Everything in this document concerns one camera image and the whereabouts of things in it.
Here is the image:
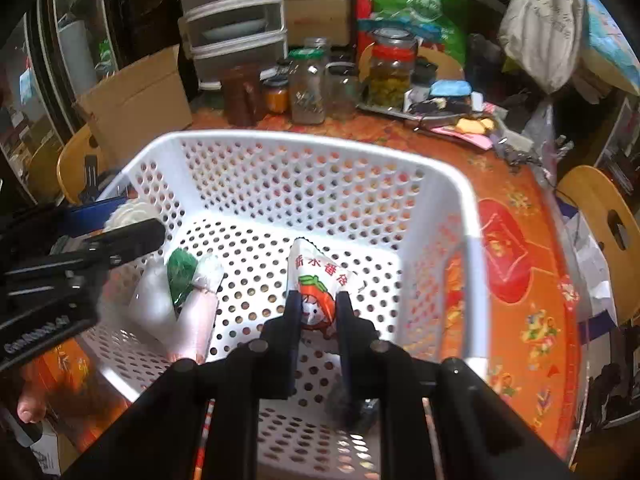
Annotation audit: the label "open cardboard box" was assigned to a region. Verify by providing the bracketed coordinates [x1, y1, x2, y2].
[72, 44, 195, 171]

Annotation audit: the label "white tomato print packet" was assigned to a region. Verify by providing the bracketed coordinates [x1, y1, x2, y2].
[285, 237, 368, 341]

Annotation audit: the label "red-lid pickle jar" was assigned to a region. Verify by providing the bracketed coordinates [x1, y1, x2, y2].
[367, 27, 418, 111]

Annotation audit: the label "green-lid glass jar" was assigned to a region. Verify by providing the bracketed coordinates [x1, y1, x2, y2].
[287, 47, 328, 126]

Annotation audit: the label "white canvas tote bag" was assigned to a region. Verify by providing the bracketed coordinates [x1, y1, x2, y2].
[499, 0, 586, 95]

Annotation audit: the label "small orange jar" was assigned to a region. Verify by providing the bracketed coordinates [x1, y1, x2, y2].
[262, 77, 291, 115]

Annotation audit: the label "grey ribbed round object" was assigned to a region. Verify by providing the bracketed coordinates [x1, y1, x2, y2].
[105, 201, 161, 233]

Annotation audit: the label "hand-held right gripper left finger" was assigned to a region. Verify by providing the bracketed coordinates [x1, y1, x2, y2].
[62, 290, 303, 480]

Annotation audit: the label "green shopping bag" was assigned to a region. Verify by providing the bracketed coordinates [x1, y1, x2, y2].
[371, 0, 468, 68]

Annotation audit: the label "grey plastic drawer unit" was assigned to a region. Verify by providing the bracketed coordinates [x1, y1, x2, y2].
[177, 0, 290, 91]

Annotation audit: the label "pink and yellow packet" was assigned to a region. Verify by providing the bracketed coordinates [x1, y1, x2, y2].
[432, 115, 501, 151]

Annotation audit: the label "green plastic packet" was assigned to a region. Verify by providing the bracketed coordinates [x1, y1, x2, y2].
[166, 249, 200, 306]

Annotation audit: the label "dark red jar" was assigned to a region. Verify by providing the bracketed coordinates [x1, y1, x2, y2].
[220, 65, 266, 128]

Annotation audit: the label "clear glass jar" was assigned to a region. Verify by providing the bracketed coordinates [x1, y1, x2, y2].
[325, 61, 363, 121]

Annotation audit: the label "wooden chair with handle hole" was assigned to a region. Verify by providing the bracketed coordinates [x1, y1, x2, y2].
[556, 165, 640, 326]
[56, 125, 108, 206]

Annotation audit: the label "white perforated plastic basket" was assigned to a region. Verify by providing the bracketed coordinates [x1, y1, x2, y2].
[75, 130, 488, 480]

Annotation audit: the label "closed cardboard box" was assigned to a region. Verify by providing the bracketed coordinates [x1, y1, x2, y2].
[284, 0, 353, 48]

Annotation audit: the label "metal tray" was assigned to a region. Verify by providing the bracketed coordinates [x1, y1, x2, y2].
[356, 100, 473, 123]

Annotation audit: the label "white papers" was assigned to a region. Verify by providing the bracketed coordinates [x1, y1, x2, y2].
[565, 210, 621, 331]

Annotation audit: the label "dark glass cabinet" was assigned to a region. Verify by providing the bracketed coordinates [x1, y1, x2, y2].
[0, 0, 131, 201]

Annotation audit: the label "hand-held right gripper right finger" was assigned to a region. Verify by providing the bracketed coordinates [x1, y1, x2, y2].
[335, 291, 581, 480]

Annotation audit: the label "person's left hand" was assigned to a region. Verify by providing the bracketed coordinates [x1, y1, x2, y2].
[15, 377, 51, 423]

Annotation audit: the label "long white packet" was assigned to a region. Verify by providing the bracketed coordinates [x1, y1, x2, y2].
[170, 254, 225, 363]

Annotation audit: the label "blue lidded container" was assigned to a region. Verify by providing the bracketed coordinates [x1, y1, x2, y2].
[430, 79, 473, 98]

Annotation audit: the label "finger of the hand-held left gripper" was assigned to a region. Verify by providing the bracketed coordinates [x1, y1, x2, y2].
[60, 199, 126, 235]
[82, 219, 167, 267]

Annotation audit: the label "small white packet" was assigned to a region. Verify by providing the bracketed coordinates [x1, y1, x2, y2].
[122, 260, 178, 343]

